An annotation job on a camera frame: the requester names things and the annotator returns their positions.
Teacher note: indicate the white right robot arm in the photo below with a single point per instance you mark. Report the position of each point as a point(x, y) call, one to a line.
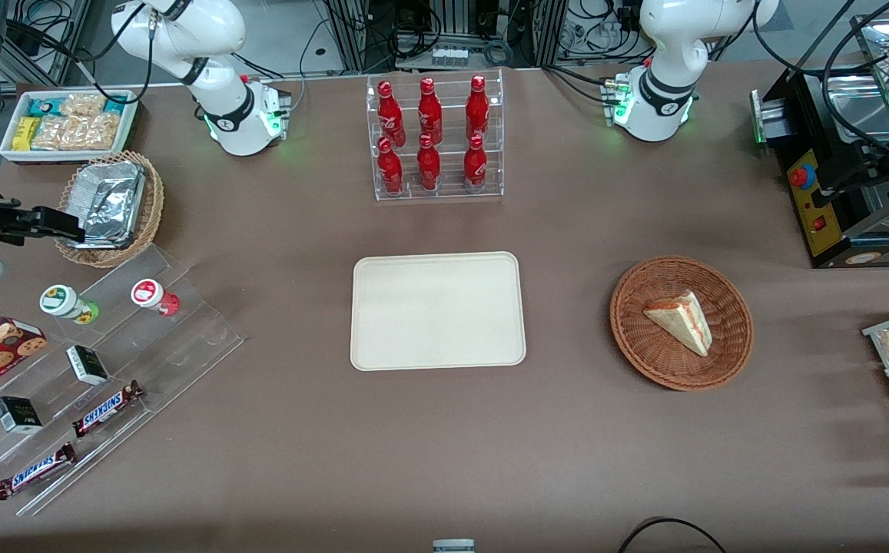
point(221, 31)

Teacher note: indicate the clear acrylic stepped stand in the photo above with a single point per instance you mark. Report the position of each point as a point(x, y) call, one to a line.
point(183, 346)

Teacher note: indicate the snickers chocolate bar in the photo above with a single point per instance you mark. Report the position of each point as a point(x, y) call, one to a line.
point(106, 408)
point(35, 471)

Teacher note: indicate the teal snack pack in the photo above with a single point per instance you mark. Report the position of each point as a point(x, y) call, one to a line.
point(115, 104)
point(46, 106)

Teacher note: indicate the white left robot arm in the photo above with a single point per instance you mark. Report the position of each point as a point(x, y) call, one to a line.
point(671, 46)

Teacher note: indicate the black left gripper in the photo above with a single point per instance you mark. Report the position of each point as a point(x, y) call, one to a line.
point(877, 167)

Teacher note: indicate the grey box at table edge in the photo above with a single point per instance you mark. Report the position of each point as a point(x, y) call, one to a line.
point(453, 546)

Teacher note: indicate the red cola bottle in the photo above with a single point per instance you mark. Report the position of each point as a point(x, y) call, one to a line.
point(390, 170)
point(390, 115)
point(475, 166)
point(477, 111)
point(429, 114)
point(429, 167)

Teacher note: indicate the brown round wicker basket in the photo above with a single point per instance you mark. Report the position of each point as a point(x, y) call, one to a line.
point(644, 346)

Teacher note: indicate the wrapped triangle sandwich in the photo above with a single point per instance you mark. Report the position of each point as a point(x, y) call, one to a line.
point(682, 322)

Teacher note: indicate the small black box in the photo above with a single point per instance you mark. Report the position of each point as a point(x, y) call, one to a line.
point(87, 365)
point(18, 415)

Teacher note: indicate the black sealing machine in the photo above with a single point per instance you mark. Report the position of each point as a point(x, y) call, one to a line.
point(797, 130)

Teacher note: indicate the red yogurt cup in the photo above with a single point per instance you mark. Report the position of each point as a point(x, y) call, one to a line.
point(148, 293)

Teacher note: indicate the clear acrylic bottle rack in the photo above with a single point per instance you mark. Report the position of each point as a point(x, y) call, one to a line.
point(448, 192)

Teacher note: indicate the light wicker basket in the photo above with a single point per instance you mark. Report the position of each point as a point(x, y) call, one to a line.
point(154, 200)

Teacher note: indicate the white power strip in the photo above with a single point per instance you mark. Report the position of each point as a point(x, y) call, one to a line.
point(449, 56)

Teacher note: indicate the silver foil container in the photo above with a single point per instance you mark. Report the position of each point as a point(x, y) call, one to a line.
point(110, 200)

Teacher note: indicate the clear cracker bag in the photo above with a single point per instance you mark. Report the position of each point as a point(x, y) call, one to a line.
point(79, 132)
point(83, 104)

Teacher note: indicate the yellow snack pack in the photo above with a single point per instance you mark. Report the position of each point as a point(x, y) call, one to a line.
point(25, 134)

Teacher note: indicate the beige plastic tray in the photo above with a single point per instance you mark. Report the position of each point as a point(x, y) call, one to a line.
point(436, 311)

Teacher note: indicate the white snack bin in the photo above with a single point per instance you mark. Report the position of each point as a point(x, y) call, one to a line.
point(10, 153)

